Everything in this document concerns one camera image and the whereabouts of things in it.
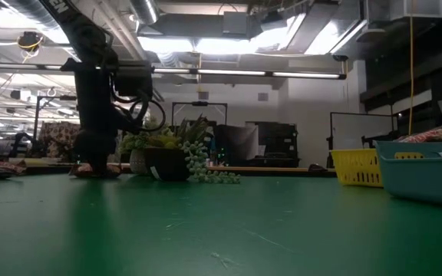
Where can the patterned fabric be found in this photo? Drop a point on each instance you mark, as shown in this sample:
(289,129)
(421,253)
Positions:
(58,134)

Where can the whiteboard on black stand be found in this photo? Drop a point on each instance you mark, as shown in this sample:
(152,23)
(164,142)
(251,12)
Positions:
(359,130)

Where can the brown candy bar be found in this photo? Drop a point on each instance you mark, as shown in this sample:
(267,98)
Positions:
(428,136)
(79,171)
(2,165)

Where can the round succulent in white pot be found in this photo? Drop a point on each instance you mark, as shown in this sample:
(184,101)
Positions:
(138,161)

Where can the trailing succulent in dark pot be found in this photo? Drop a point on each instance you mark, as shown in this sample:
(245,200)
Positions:
(167,165)

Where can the round silver air duct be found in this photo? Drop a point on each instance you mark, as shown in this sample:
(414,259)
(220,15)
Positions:
(144,9)

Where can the light blue plastic bin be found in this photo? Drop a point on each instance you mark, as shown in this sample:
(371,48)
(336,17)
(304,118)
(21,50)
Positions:
(424,184)

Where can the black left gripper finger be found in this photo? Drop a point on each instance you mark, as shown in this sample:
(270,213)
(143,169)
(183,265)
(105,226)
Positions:
(84,147)
(104,147)

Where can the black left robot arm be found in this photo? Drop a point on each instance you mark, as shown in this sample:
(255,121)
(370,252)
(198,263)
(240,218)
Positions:
(83,34)

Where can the long white light bar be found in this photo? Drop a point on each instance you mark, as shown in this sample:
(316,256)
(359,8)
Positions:
(244,72)

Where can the yellow slotted plastic basket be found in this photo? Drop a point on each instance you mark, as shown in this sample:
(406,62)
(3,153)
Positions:
(355,168)

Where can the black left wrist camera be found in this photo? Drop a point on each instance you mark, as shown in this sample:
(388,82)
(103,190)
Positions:
(134,84)

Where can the black frame stand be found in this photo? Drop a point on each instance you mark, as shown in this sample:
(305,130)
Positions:
(200,103)

